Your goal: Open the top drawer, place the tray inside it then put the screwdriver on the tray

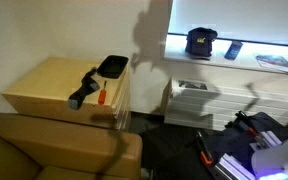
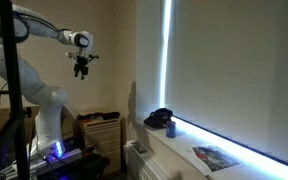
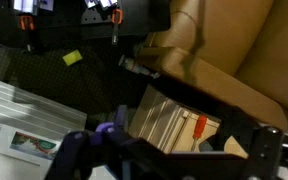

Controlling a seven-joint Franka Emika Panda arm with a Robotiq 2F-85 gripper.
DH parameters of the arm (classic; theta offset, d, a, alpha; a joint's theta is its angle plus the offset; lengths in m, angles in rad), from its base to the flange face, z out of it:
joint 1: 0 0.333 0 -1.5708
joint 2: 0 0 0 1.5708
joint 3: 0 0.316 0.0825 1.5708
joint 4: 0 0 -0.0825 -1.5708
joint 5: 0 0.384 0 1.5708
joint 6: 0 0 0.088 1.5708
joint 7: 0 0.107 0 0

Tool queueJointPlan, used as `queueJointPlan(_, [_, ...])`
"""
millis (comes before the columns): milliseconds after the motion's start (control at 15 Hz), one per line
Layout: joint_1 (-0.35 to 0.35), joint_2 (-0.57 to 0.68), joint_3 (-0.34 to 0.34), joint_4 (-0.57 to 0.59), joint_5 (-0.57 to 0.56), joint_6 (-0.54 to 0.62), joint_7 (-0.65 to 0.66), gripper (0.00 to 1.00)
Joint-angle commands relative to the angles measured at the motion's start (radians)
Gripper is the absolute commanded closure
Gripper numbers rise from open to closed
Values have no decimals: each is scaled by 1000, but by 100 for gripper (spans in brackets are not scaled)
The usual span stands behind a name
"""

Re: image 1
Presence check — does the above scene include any white radiator cover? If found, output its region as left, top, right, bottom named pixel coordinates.
left=165, top=78, right=288, bottom=130

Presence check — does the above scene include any light wooden drawer cabinet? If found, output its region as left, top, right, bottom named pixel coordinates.
left=2, top=58, right=131, bottom=130

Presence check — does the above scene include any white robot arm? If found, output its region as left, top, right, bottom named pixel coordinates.
left=251, top=140, right=288, bottom=179

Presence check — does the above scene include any orange black clamp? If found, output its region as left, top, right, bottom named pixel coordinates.
left=196, top=131, right=213, bottom=165

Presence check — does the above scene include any tan leather couch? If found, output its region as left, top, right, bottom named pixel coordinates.
left=0, top=113, right=142, bottom=180

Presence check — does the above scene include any orange handled screwdriver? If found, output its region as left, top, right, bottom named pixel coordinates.
left=98, top=81, right=107, bottom=105

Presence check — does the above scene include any magazine on sill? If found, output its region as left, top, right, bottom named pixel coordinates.
left=256, top=55, right=288, bottom=72

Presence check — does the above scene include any navy Cal cap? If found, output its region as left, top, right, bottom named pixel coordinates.
left=185, top=27, right=218, bottom=59

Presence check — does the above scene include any black plastic tray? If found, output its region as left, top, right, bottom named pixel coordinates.
left=97, top=55, right=129, bottom=79

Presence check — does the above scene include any photo card on radiator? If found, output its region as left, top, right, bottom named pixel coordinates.
left=179, top=80, right=207, bottom=90

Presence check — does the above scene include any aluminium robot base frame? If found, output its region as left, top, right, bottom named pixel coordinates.
left=211, top=131, right=282, bottom=180

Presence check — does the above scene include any black grey handheld tool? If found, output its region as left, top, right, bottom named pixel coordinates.
left=68, top=67, right=100, bottom=110

